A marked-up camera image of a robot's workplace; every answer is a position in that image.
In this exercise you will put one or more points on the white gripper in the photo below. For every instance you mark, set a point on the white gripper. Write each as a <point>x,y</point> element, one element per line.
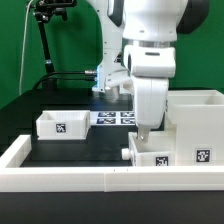
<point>150,95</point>

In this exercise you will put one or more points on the white front drawer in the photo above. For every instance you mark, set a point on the white front drawer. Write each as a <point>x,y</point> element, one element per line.
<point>158,151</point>

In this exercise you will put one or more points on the white drawer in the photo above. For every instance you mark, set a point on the white drawer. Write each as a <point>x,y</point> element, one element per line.
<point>63,125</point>
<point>158,151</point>

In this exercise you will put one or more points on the white drawer cabinet box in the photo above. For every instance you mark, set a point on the white drawer cabinet box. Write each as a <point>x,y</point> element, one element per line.
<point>197,116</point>

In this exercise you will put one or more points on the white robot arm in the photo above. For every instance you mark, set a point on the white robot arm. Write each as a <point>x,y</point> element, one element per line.
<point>139,56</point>

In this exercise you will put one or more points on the marker tag sheet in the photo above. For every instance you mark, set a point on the marker tag sheet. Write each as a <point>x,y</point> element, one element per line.
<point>112,118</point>

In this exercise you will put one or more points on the white fence frame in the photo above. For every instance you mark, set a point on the white fence frame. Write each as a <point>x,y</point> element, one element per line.
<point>15,178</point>

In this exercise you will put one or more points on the black camera stand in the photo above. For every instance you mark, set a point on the black camera stand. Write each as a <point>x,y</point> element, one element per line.
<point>44,10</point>

